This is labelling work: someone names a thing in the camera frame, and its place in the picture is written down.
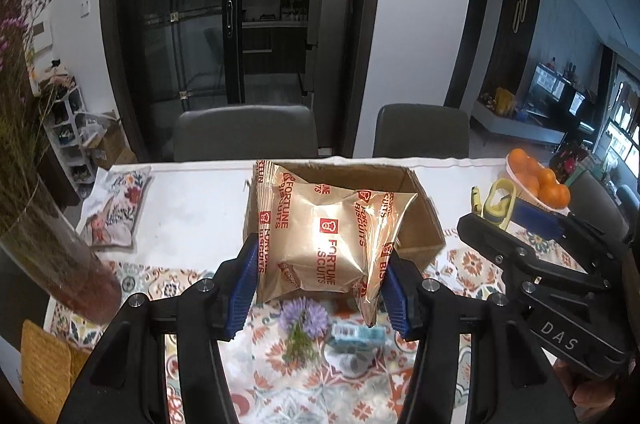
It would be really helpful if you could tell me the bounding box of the floral cushion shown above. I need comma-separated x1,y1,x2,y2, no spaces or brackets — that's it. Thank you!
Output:
77,167,152,250

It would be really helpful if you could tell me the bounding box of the white shoe rack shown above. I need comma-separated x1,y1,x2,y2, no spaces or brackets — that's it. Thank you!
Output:
42,84,96,200

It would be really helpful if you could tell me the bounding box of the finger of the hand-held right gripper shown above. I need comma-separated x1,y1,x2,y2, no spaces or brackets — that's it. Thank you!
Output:
456,213,612,292
514,198,635,279

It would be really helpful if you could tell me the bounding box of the white low cabinet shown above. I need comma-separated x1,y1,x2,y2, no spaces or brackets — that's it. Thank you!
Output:
472,99,568,147

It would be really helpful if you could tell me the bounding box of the brown cardboard box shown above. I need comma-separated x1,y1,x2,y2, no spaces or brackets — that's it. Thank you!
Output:
243,160,447,275

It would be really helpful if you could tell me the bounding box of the yellow box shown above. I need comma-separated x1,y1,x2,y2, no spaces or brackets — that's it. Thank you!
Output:
495,87,516,117

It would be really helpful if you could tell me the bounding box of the dark sliding glass door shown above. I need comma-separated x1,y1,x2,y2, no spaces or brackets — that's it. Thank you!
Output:
100,0,388,162

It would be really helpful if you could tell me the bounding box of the dark cabinet with gold handle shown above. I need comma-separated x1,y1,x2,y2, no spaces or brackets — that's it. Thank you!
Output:
482,0,543,105

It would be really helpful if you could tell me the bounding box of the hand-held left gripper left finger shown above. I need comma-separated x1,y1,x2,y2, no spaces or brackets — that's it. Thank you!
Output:
56,234,261,424

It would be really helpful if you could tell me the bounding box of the small purple artificial flower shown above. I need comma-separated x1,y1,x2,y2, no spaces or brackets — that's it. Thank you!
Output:
277,297,328,362

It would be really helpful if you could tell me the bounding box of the dried purple flower bouquet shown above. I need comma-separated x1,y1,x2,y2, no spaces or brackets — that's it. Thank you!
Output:
0,0,66,235

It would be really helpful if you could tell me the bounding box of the gold snack packet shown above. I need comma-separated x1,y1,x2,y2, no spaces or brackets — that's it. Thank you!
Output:
252,159,418,327

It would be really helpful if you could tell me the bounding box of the white patterned tablecloth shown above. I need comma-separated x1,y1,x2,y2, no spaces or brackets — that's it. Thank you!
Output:
42,155,601,424

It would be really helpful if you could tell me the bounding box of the light blue small pack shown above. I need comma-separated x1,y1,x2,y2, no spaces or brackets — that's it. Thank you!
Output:
330,323,387,347

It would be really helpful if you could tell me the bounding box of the computer monitor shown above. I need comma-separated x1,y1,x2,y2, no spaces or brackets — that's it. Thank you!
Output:
530,64,567,101
569,90,597,117

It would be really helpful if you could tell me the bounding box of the grey dining chair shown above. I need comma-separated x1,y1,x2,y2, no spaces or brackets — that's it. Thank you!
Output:
372,104,471,158
569,171,628,232
174,104,319,161

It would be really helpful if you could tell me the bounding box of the glass vase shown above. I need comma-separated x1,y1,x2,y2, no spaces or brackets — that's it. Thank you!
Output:
0,184,123,325

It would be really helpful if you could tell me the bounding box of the person's right hand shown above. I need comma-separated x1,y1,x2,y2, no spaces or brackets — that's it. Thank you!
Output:
552,361,626,407

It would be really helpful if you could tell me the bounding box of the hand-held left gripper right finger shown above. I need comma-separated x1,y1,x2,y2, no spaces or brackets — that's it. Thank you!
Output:
382,249,573,424

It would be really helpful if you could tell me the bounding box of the bowl of oranges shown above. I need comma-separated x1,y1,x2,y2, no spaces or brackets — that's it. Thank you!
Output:
506,151,571,211

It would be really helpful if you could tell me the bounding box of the woven yellow placemat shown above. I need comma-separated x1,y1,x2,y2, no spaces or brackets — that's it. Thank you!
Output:
20,319,93,422

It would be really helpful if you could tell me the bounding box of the pile of oranges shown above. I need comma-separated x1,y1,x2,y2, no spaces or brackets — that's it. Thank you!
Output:
509,147,571,209

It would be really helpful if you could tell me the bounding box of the cardboard box with white bag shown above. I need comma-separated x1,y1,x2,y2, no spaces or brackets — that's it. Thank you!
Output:
85,110,138,170

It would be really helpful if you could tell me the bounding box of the red and pink flower bouquet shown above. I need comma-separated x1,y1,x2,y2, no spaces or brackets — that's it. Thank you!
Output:
550,141,591,182

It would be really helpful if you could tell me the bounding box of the dark interior door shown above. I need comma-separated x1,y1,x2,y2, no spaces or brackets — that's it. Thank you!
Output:
445,0,493,109

